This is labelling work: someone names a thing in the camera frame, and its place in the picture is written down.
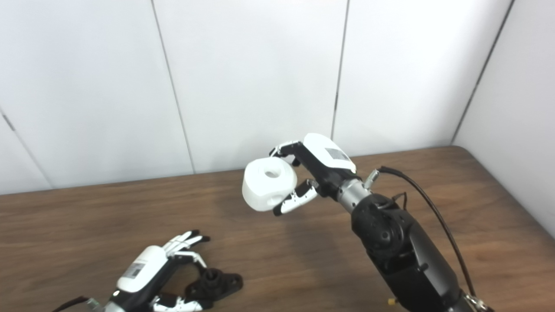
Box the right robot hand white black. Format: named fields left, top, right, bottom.
left=269, top=133, right=357, bottom=216

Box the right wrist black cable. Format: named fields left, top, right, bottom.
left=364, top=166, right=495, bottom=312

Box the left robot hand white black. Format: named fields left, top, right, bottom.
left=111, top=230, right=211, bottom=312

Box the round white piece with holes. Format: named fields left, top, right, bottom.
left=242, top=157, right=298, bottom=212

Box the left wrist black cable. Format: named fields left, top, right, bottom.
left=52, top=296, right=98, bottom=312

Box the black flanged holder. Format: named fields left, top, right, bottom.
left=184, top=268, right=243, bottom=309

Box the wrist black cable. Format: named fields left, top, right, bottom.
left=364, top=166, right=495, bottom=312
left=52, top=296, right=98, bottom=312

